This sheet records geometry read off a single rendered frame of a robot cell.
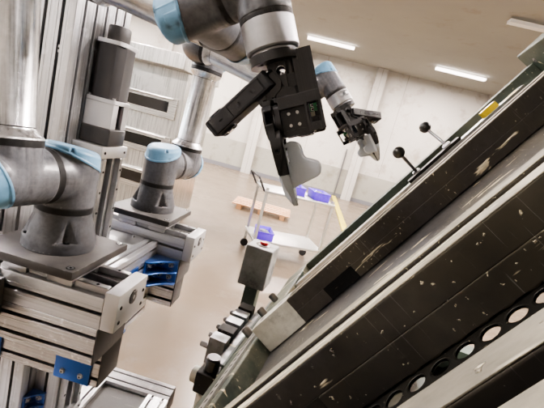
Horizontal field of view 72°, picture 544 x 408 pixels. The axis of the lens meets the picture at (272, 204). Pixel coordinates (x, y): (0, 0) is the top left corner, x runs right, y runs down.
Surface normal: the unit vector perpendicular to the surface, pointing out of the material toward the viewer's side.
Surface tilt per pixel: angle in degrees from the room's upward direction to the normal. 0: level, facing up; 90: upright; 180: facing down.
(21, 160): 83
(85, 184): 90
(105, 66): 90
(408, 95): 90
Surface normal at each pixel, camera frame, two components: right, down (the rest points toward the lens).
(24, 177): 0.92, 0.12
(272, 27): 0.05, 0.11
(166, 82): -0.17, 0.14
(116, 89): 0.60, 0.29
